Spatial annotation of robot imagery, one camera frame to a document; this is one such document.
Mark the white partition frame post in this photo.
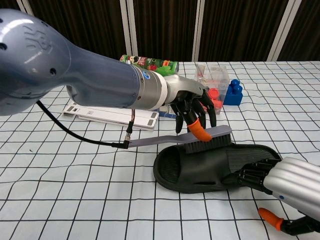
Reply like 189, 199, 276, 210
119, 0, 139, 60
191, 0, 209, 62
15, 0, 35, 15
266, 0, 296, 62

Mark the blue toy block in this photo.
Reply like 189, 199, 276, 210
223, 79, 244, 106

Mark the black rubber slipper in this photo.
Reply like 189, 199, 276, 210
152, 142, 282, 195

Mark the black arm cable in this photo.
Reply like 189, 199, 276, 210
36, 99, 137, 150

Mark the white checkered tablecloth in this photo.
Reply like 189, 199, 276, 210
0, 60, 320, 240

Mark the orange biscuit box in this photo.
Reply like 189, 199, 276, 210
157, 104, 179, 119

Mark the clear plastic box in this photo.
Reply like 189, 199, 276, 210
194, 62, 231, 116

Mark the green chips can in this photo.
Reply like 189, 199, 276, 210
119, 54, 180, 77

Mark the white folding stand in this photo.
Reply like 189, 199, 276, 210
61, 100, 160, 132

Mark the grey scrub brush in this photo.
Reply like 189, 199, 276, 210
123, 125, 233, 154

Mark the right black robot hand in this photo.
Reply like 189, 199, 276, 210
223, 156, 320, 237

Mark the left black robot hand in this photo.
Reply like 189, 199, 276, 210
163, 74, 218, 143

